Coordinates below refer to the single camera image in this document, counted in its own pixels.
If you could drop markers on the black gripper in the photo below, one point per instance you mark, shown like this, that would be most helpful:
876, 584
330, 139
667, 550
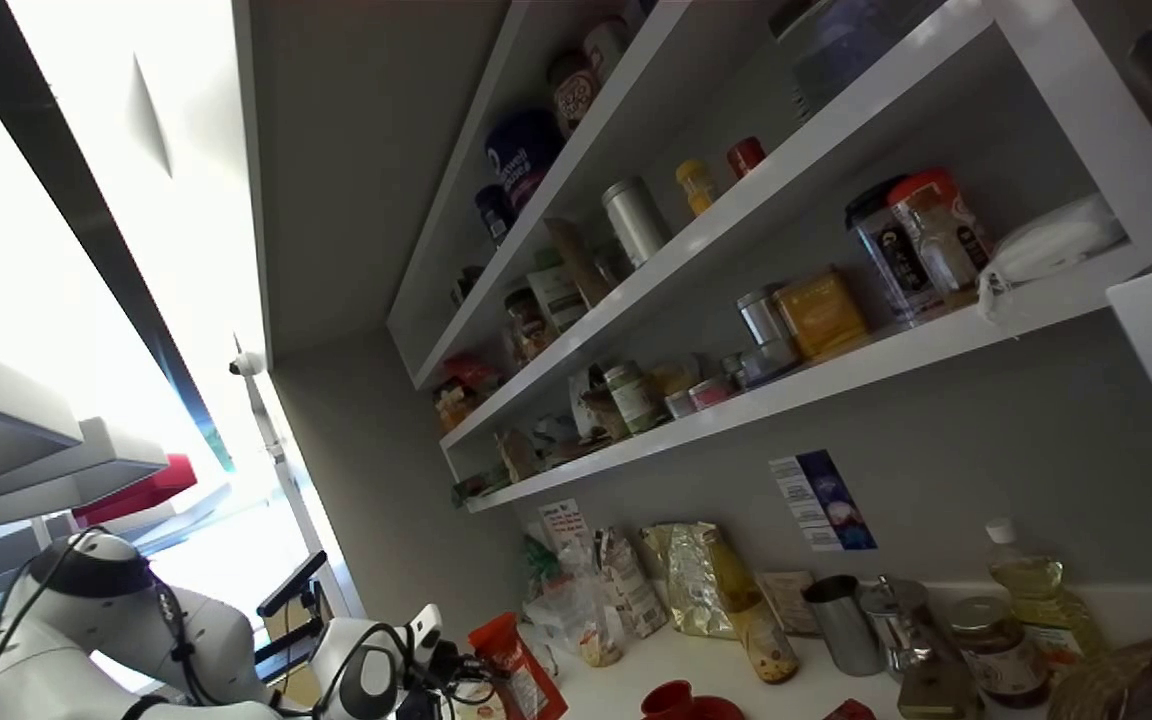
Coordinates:
425, 673

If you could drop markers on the orange foil snack pack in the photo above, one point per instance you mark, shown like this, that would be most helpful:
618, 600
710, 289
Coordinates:
521, 668

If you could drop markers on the yellow brown snack pack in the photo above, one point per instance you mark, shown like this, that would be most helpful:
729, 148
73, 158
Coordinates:
771, 646

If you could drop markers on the white patterned bag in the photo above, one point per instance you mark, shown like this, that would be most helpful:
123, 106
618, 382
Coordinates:
598, 584

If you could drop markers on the black stand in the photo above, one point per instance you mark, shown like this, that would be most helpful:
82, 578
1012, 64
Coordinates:
291, 604

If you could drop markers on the red plastic dish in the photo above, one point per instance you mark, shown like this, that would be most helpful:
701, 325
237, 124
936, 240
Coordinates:
688, 703

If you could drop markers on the gold foil bag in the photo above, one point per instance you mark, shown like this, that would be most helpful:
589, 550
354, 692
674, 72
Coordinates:
699, 578

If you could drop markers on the white labelled jar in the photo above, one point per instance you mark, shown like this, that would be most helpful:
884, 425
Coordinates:
632, 398

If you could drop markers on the pink tin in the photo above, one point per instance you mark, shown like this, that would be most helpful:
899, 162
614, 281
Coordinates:
701, 395

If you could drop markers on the steel cup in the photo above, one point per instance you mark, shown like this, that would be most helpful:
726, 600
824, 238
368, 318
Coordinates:
844, 627

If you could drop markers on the blue and white card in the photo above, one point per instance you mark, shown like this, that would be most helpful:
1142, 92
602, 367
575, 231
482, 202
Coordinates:
824, 503

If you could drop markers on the red object outside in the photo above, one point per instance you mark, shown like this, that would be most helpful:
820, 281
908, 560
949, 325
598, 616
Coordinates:
137, 491

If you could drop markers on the white tub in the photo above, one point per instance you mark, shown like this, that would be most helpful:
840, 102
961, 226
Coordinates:
555, 295

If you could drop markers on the glass tumbler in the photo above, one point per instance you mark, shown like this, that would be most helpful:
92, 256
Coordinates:
899, 616

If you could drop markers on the tall brown packet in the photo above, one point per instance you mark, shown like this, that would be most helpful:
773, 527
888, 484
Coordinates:
577, 263

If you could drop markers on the tin can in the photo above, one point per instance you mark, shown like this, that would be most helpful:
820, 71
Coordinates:
761, 334

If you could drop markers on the dark packet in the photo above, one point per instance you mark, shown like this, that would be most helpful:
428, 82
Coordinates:
936, 676

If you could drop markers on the small dark blue jar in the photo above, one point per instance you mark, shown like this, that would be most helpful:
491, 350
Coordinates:
493, 215

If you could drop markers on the silver can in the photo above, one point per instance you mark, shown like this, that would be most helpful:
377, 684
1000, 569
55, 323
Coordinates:
632, 220

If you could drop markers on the yellow box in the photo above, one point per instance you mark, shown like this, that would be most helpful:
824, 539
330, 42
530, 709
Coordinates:
819, 318

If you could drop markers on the glass jar dark contents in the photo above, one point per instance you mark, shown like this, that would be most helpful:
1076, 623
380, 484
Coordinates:
1000, 658

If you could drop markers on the large blue canister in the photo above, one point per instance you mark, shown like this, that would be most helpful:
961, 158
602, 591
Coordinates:
519, 155

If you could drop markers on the small yellow jar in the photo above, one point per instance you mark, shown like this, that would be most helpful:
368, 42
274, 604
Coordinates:
693, 190

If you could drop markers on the clear oil bottle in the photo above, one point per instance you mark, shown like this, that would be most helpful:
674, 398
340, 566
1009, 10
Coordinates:
1032, 584

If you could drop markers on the small red jar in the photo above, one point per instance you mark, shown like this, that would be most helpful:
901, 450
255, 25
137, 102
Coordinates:
744, 158

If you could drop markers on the dark coffee jar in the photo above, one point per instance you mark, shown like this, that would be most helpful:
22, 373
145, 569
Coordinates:
884, 256

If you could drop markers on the red labelled jar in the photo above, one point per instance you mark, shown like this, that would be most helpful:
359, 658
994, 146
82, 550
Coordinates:
575, 88

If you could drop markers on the red lidded spice jar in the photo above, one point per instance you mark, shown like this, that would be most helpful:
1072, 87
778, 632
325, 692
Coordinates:
936, 231

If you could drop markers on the large dark pot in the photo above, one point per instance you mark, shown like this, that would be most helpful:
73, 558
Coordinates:
849, 42

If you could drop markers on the white wall shelf unit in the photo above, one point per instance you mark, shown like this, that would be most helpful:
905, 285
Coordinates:
871, 359

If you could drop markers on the dark window frame beam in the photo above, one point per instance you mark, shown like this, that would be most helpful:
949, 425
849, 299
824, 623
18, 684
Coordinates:
63, 164

